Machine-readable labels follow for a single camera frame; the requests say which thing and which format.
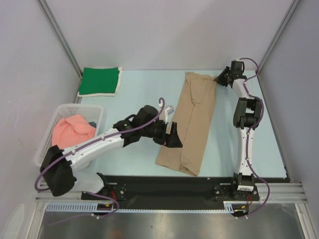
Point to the white slotted cable duct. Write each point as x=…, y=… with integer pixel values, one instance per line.
x=87, y=207

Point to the beige t shirt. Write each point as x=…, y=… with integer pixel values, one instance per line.
x=193, y=116

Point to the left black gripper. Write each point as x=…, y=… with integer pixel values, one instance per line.
x=171, y=141

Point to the aluminium rail frame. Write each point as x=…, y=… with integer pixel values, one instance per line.
x=282, y=212

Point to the blue grey t shirt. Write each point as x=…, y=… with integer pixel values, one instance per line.
x=93, y=124

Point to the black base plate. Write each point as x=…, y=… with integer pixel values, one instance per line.
x=174, y=193

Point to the white plastic basket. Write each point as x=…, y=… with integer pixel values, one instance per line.
x=91, y=113

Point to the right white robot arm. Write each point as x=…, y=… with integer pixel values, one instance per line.
x=247, y=116

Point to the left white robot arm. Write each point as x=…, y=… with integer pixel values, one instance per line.
x=62, y=169

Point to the pink t shirt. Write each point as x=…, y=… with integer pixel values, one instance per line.
x=72, y=131

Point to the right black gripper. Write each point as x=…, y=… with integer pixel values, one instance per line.
x=227, y=76

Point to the folded white t shirt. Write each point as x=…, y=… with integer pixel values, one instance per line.
x=119, y=79

